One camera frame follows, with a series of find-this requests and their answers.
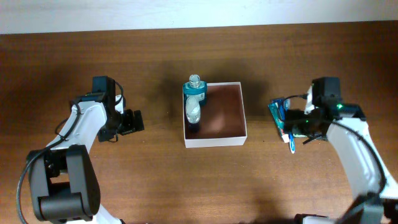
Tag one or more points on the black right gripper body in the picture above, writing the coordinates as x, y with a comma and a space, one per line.
301, 123

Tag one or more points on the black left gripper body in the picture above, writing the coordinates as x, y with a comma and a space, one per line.
123, 123

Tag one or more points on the green Dettol soap packet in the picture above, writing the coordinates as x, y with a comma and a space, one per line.
301, 135

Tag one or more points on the clear purple liquid bottle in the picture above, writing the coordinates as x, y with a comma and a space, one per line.
193, 114

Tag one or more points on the teal mouthwash bottle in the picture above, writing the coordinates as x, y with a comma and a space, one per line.
195, 87

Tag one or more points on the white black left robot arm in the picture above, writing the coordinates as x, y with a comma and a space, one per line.
62, 180

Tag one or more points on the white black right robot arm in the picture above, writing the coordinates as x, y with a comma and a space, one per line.
326, 117

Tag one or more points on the blue white toothbrush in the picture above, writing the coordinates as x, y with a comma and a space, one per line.
286, 106

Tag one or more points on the green toothpaste tube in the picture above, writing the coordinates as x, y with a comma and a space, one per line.
280, 127

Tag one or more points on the pink open cardboard box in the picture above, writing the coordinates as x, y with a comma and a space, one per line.
223, 119

